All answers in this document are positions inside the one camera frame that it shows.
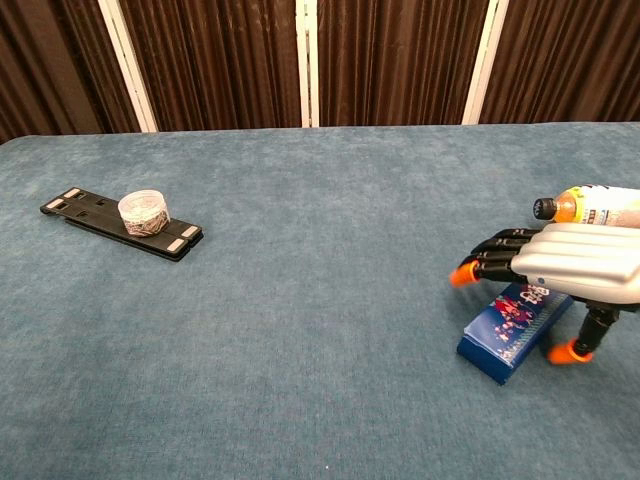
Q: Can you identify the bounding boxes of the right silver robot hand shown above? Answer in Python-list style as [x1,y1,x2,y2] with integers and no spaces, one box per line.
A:
[449,222,640,366]

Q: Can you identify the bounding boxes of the blue box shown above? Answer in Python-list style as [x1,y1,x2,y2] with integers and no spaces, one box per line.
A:
[456,282,575,385]

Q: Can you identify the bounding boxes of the orange drink plastic bottle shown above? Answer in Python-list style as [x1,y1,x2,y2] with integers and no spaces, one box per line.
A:
[532,183,640,227]

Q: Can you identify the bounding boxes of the dark brown curtain panel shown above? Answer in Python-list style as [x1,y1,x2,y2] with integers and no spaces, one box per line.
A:
[0,0,141,144]
[479,0,640,125]
[118,0,303,132]
[317,0,490,127]

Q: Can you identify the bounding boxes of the blue velvet table cloth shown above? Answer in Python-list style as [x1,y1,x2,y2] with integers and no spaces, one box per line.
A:
[0,122,640,480]

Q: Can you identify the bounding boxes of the clear jar of clips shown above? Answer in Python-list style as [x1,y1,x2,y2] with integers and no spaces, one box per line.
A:
[117,188,171,239]

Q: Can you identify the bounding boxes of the black folding stand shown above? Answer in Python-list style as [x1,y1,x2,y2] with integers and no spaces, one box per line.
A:
[39,187,205,263]

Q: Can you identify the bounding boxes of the white partition frame post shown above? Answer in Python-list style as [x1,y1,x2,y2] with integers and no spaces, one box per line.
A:
[97,0,159,134]
[295,0,320,129]
[461,0,510,126]

